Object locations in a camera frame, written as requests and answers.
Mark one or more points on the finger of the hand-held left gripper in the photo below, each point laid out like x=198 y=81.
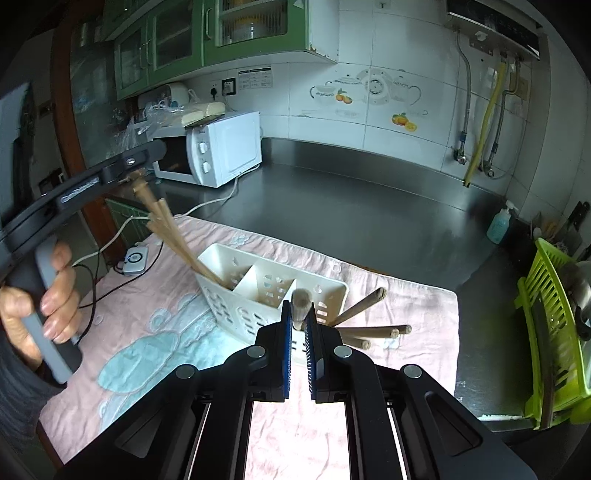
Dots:
x=138 y=157

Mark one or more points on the cream plastic chopstick holder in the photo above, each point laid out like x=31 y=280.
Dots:
x=258 y=284

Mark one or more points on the wall outlet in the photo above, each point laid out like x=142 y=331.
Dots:
x=229 y=86

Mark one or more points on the tapered wooden chopstick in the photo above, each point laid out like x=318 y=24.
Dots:
x=300 y=309
x=383 y=331
x=364 y=302
x=360 y=343

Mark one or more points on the green plastic dish rack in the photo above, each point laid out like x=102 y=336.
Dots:
x=540 y=323

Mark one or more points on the teal soap bottle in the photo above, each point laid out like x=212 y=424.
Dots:
x=501 y=226

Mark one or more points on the white microwave oven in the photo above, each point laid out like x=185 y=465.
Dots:
x=231 y=147

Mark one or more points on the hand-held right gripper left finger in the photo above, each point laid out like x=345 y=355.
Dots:
x=286 y=344

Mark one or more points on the bunch of wooden chopsticks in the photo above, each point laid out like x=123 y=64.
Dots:
x=171 y=226

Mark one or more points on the clear plastic bag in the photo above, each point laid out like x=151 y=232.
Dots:
x=134 y=127

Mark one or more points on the green wall cabinet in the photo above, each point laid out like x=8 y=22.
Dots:
x=194 y=41

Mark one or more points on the pink towel with teal pattern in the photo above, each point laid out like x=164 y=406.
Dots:
x=406 y=323

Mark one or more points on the wall label sticker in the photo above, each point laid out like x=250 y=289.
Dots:
x=255 y=78

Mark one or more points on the cream flat object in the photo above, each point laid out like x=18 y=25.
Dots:
x=203 y=113

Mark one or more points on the wall water heater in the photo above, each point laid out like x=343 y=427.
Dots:
x=494 y=23

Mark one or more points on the white square socket box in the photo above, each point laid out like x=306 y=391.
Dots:
x=136 y=261

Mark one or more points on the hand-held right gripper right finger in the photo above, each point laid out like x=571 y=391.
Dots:
x=310 y=355

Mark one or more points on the person's left hand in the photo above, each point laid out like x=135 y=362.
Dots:
x=62 y=295

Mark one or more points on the person's left forearm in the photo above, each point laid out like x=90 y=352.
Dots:
x=14 y=387

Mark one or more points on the white rounded appliance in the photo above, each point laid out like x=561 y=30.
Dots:
x=174 y=98

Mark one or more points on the grey metal bowl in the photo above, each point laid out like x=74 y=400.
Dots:
x=577 y=295

